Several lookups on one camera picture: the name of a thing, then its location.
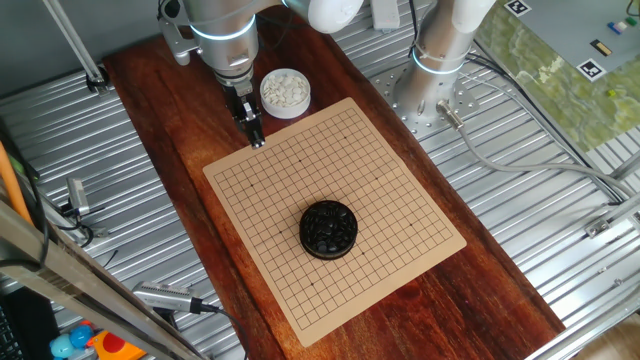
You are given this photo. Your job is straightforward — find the blue plastic toy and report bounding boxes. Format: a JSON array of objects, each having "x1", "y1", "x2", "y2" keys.
[{"x1": 49, "y1": 323, "x2": 95, "y2": 360}]

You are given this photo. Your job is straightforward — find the black bowl of black stones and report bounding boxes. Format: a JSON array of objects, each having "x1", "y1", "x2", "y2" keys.
[{"x1": 298, "y1": 199, "x2": 359, "y2": 261}]

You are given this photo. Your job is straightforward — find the aluminium camera stand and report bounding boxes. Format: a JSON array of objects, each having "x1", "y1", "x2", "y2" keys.
[{"x1": 37, "y1": 192, "x2": 110, "y2": 240}]

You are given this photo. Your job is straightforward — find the silver robot mounting plate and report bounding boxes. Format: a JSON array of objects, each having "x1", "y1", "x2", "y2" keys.
[{"x1": 372, "y1": 64, "x2": 481, "y2": 141}]

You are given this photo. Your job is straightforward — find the large aluminium frame beam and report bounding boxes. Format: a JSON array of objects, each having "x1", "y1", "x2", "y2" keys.
[{"x1": 0, "y1": 199, "x2": 211, "y2": 360}]

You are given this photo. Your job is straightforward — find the orange box with red button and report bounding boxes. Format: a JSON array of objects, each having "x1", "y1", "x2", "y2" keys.
[{"x1": 87, "y1": 329, "x2": 147, "y2": 360}]

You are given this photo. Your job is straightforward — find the black camera cable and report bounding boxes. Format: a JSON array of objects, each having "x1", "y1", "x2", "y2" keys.
[{"x1": 192, "y1": 298, "x2": 250, "y2": 360}]

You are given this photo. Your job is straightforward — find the black box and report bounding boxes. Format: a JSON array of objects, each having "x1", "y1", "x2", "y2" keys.
[{"x1": 0, "y1": 287, "x2": 61, "y2": 360}]

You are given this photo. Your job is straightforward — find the small silver exterior camera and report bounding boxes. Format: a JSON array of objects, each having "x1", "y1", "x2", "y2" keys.
[{"x1": 66, "y1": 177, "x2": 91, "y2": 217}]

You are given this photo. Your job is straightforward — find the dark red wooden plank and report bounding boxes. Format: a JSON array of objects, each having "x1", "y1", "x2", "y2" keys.
[{"x1": 102, "y1": 0, "x2": 566, "y2": 360}]

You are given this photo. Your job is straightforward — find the aluminium profile bar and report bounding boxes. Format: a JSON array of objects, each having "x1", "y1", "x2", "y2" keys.
[
  {"x1": 524, "y1": 292, "x2": 640, "y2": 360},
  {"x1": 608, "y1": 149, "x2": 640, "y2": 182}
]

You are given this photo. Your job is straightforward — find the orange pole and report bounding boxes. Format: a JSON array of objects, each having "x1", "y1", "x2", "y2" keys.
[{"x1": 0, "y1": 141, "x2": 34, "y2": 226}]

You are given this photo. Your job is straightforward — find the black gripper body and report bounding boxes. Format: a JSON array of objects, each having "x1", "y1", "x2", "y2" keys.
[{"x1": 222, "y1": 79, "x2": 262, "y2": 132}]

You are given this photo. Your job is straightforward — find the white bowl of white stones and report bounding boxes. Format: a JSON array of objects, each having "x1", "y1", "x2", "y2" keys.
[{"x1": 259, "y1": 68, "x2": 312, "y2": 120}]

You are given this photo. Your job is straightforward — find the green patterned mat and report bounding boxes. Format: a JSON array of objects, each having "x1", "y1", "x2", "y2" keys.
[{"x1": 474, "y1": 0, "x2": 640, "y2": 154}]

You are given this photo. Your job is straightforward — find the ribbed silver exterior camera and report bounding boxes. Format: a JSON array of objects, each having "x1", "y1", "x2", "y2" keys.
[{"x1": 131, "y1": 280, "x2": 204, "y2": 315}]

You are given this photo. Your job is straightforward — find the grey cable with metal plug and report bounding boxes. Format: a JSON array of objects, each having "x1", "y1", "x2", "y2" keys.
[{"x1": 435, "y1": 98, "x2": 639, "y2": 199}]

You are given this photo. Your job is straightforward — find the beige go board mat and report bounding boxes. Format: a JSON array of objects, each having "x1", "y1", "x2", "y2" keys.
[{"x1": 202, "y1": 96, "x2": 468, "y2": 348}]

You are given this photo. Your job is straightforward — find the white power strip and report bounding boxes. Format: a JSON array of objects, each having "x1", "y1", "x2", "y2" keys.
[{"x1": 370, "y1": 0, "x2": 402, "y2": 32}]

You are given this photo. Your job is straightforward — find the wrist camera on silver bracket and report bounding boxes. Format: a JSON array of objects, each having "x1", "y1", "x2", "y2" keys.
[{"x1": 158, "y1": 0, "x2": 201, "y2": 67}]

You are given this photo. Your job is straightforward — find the aluminium bar with bracket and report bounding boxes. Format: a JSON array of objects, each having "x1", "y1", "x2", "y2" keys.
[{"x1": 584, "y1": 192, "x2": 640, "y2": 239}]

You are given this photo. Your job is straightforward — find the grey board with markers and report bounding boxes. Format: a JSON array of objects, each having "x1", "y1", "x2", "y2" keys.
[{"x1": 502, "y1": 0, "x2": 640, "y2": 84}]

